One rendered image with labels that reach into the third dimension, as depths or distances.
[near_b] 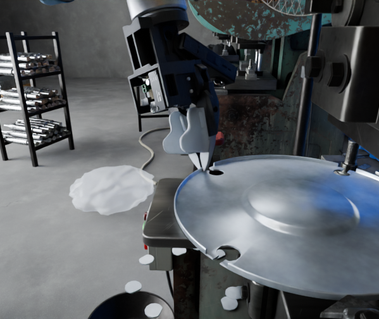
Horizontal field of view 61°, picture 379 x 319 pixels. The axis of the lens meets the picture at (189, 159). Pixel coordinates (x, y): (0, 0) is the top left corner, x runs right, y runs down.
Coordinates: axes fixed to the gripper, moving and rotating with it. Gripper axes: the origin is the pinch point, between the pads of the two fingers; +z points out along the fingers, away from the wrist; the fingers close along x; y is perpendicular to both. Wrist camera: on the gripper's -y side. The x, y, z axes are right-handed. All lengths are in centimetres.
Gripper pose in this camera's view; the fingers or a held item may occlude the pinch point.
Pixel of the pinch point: (205, 161)
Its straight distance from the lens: 47.0
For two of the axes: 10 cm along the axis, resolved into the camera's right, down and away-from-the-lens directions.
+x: 6.6, -0.4, -7.5
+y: -7.1, 2.7, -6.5
